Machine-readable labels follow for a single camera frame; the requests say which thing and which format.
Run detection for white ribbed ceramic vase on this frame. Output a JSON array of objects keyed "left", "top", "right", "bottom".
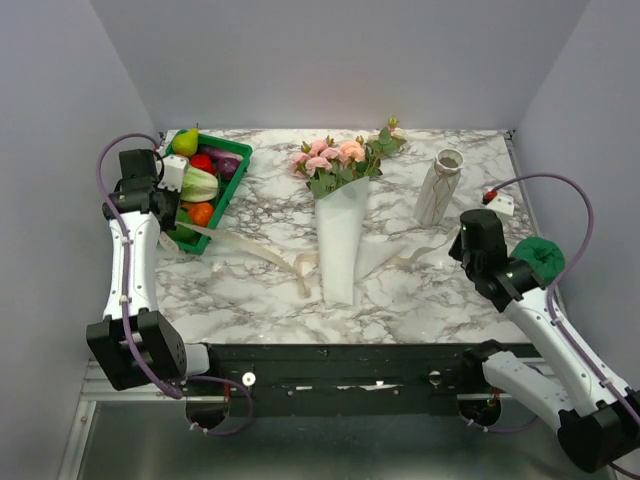
[{"left": 414, "top": 149, "right": 464, "bottom": 226}]

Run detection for green yellow toy pear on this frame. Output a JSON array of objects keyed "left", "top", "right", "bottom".
[{"left": 171, "top": 128, "right": 199, "bottom": 158}]

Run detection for green cloth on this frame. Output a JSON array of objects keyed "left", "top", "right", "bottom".
[{"left": 511, "top": 237, "right": 566, "bottom": 285}]

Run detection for green toy pepper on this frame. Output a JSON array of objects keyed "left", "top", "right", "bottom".
[{"left": 168, "top": 208, "right": 199, "bottom": 244}]

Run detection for beige ribbon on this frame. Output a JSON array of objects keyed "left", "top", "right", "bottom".
[{"left": 178, "top": 222, "right": 444, "bottom": 298}]

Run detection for white flower with leaves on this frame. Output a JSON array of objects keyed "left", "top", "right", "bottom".
[{"left": 366, "top": 116, "right": 407, "bottom": 157}]

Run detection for pink flower stems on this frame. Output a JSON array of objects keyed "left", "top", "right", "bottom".
[{"left": 289, "top": 136, "right": 382, "bottom": 200}]

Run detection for purple toy eggplant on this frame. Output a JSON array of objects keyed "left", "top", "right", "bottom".
[{"left": 197, "top": 144, "right": 243, "bottom": 163}]

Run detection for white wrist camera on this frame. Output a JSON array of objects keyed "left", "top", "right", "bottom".
[
  {"left": 482, "top": 191, "right": 516, "bottom": 222},
  {"left": 158, "top": 154, "right": 189, "bottom": 193}
]

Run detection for toy lettuce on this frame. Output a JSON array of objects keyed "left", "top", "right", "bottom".
[{"left": 181, "top": 166, "right": 219, "bottom": 203}]

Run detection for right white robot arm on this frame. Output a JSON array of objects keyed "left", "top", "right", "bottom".
[{"left": 449, "top": 209, "right": 639, "bottom": 473}]

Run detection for red toy pepper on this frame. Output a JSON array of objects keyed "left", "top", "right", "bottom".
[{"left": 190, "top": 153, "right": 216, "bottom": 176}]

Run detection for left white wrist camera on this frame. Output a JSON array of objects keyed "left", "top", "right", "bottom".
[{"left": 158, "top": 154, "right": 189, "bottom": 193}]

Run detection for aluminium frame rail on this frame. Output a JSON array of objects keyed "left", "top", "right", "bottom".
[{"left": 55, "top": 357, "right": 186, "bottom": 480}]

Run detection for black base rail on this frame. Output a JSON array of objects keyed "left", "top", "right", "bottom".
[{"left": 185, "top": 340, "right": 538, "bottom": 417}]

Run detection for green plastic basket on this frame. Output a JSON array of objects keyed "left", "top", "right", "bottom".
[{"left": 162, "top": 128, "right": 252, "bottom": 255}]

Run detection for orange toy fruit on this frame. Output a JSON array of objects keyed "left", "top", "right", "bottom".
[{"left": 187, "top": 202, "right": 215, "bottom": 227}]

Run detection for white wrapping paper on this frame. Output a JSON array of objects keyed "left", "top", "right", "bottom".
[{"left": 315, "top": 177, "right": 404, "bottom": 306}]

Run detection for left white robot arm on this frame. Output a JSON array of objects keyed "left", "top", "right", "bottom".
[{"left": 86, "top": 149, "right": 211, "bottom": 398}]

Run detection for purple toy onion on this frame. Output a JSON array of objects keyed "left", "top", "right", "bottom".
[{"left": 216, "top": 158, "right": 241, "bottom": 182}]

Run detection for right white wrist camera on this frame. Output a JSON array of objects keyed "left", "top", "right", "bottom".
[{"left": 482, "top": 191, "right": 516, "bottom": 222}]

